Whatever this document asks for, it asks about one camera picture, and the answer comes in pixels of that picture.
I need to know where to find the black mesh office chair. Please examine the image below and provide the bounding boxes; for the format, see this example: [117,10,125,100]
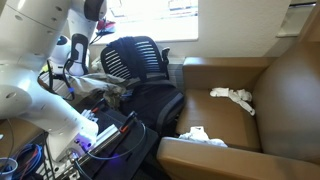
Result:
[99,35,187,138]

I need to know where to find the black cable loop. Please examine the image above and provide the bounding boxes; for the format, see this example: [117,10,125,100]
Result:
[85,121,148,161]

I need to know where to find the aluminium rail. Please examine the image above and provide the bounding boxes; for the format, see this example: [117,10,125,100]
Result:
[87,123,122,153]

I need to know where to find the blue cable bundle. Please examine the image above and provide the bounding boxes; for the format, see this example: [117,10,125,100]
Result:
[12,143,44,180]

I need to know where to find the bright window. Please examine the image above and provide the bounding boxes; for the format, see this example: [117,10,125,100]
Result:
[89,0,199,46]

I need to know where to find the red-handled black clamp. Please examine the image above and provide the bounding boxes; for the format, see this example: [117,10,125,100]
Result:
[90,97,108,115]
[119,111,138,134]

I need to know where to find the white paper cup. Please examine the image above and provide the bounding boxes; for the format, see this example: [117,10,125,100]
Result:
[0,157,19,180]

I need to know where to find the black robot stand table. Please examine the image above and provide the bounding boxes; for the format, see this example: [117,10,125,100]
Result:
[49,96,159,180]

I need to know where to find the khaki t-shirt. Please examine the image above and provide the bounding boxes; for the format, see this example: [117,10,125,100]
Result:
[71,72,136,109]

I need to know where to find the white twisted socks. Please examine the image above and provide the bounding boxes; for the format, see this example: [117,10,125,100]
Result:
[209,87,257,117]

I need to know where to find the white object behind chair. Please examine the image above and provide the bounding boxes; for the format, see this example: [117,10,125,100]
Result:
[89,56,105,75]

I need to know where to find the white crumpled printed cloth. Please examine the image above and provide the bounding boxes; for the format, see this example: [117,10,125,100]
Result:
[178,125,229,148]

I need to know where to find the tan leather couch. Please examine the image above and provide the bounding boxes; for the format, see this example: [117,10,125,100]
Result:
[156,39,320,180]

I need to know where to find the red and blue object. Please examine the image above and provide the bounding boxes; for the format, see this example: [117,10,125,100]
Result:
[95,18,117,36]

